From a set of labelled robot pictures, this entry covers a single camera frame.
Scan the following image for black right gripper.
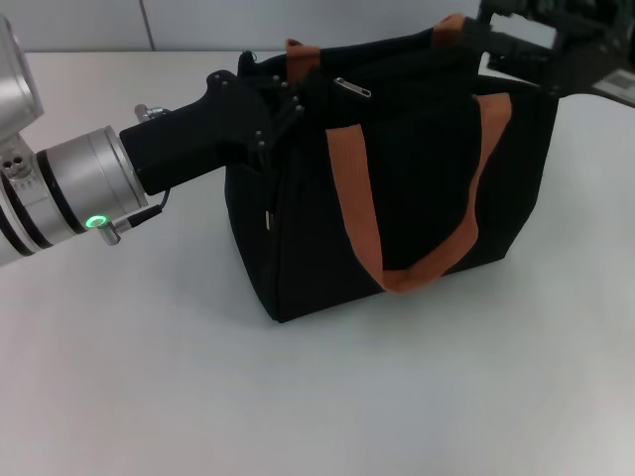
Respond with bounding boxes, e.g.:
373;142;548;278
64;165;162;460
460;0;635;95

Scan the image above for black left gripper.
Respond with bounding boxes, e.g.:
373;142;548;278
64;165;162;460
118;66;328;195

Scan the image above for silver zipper pull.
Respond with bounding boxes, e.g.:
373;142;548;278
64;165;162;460
332;76;373;99

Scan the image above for black bag with orange handles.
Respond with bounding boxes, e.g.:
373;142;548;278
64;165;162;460
222;13;560;324

